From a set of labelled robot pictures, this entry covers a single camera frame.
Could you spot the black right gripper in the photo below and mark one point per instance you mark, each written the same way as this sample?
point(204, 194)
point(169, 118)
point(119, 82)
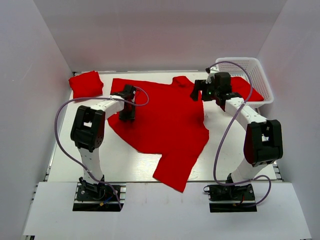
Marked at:
point(201, 85)

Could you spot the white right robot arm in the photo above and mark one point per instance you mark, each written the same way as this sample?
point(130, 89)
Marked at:
point(263, 143)

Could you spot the white plastic mesh basket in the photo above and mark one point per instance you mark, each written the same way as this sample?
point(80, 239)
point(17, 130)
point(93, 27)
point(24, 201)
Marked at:
point(258, 77)

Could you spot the red t-shirt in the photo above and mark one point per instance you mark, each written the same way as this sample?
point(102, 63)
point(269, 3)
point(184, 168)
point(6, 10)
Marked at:
point(167, 122)
point(241, 86)
point(87, 84)

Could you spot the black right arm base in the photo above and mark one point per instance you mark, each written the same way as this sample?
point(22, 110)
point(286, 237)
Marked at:
point(231, 199)

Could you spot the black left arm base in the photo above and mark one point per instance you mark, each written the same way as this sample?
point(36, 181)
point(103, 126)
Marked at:
point(99, 197)

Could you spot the red t-shirt in basket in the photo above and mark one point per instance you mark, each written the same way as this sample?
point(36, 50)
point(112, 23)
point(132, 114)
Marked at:
point(241, 86)

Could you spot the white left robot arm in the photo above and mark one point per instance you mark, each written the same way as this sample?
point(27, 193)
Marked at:
point(89, 128)

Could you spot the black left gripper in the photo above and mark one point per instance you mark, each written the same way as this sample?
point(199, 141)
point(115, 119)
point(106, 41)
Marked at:
point(130, 116)

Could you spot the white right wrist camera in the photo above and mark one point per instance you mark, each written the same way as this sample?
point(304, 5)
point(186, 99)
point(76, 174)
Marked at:
point(211, 71)

